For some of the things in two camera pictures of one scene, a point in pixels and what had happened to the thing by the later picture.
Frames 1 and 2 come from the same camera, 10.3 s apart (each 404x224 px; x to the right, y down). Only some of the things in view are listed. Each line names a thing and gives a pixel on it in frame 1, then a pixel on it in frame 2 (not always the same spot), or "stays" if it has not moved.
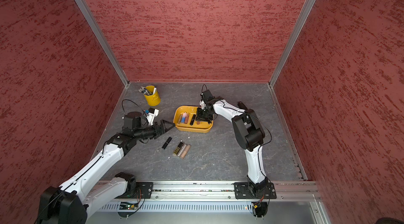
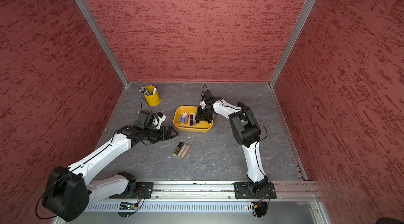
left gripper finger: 164,122 -> 171,132
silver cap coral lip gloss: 187,118 stays
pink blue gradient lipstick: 183,117 stays
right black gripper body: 205,114 stays
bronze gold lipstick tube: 179,119 stays
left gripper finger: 168,130 -> 161,140
